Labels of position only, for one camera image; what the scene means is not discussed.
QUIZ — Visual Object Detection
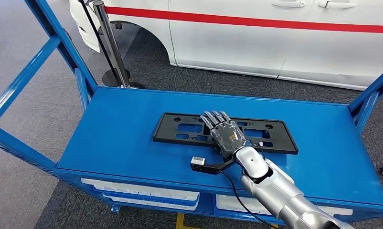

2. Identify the black plastic plate bracket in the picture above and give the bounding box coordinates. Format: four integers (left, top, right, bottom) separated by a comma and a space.
153, 112, 299, 156

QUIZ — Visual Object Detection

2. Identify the blue metal shelf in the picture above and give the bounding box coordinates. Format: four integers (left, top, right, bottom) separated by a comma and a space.
0, 0, 383, 227

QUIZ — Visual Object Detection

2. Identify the white car with red stripe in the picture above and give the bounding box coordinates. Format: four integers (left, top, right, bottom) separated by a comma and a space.
69, 0, 383, 95

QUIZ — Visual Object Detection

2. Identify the white plastic bin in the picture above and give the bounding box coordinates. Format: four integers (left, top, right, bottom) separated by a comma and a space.
81, 177, 201, 212
215, 194, 353, 217

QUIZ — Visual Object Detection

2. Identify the yellow floor tape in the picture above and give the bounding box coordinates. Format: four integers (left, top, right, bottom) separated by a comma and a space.
175, 213, 279, 229

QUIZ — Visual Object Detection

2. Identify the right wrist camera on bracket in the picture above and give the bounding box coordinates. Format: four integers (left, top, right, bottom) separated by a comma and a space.
190, 156, 236, 176

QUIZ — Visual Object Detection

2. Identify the thin black post with base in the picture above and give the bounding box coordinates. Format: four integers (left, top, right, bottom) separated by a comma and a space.
78, 0, 123, 87

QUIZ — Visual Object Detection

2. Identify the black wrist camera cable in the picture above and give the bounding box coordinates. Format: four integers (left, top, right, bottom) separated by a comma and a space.
218, 170, 276, 229

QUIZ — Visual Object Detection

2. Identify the chrome stanchion post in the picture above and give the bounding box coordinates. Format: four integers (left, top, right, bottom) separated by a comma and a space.
93, 0, 145, 90

